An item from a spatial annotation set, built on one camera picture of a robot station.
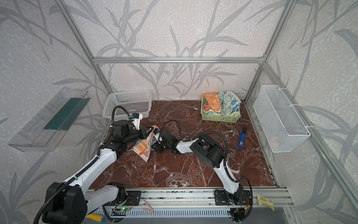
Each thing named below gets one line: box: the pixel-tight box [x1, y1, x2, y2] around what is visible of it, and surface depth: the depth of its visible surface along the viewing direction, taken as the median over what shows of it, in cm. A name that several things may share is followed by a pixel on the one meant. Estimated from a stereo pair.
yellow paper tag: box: [256, 194, 275, 211], surface depth 73 cm
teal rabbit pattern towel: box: [218, 90, 242, 117], surface depth 112 cm
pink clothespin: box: [142, 199, 155, 213], surface depth 72 cm
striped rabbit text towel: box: [132, 125, 160, 162], surface depth 89 cm
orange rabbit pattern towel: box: [203, 92, 221, 113], surface depth 110 cm
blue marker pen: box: [237, 126, 247, 149], surface depth 95 cm
